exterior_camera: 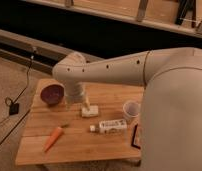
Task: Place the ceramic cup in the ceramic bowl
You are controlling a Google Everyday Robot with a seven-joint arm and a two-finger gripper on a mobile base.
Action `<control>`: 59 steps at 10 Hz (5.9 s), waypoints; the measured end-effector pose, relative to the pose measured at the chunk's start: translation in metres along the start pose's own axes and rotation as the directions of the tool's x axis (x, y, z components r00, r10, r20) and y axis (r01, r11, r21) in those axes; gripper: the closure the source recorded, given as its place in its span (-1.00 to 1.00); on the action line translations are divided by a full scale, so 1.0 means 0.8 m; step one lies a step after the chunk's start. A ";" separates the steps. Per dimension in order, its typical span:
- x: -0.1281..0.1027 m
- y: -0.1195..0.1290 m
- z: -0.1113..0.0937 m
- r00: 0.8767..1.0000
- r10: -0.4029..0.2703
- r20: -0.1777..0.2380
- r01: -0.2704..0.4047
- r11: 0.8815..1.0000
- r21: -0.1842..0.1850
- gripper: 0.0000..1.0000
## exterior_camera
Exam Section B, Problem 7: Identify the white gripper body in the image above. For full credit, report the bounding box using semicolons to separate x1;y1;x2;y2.
64;83;85;103

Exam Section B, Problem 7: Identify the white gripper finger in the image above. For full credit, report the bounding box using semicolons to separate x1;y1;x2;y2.
83;97;90;110

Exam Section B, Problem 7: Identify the white ceramic cup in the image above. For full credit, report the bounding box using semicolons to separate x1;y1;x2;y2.
123;101;140;123

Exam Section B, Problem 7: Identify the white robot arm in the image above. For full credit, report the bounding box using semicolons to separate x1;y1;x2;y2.
52;47;202;171

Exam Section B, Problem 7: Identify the dark red ceramic bowl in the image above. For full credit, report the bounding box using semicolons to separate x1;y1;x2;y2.
40;84;64;105

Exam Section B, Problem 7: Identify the white labelled bottle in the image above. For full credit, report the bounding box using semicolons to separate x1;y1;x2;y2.
90;119;127;134

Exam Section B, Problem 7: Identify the orange carrot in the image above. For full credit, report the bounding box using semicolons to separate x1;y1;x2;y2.
44;124;68;152

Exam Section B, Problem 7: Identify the wooden table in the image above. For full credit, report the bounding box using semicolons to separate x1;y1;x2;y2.
16;79;143;165

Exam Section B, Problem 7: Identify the black cable with adapter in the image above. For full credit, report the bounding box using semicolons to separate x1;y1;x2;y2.
0;46;38;152

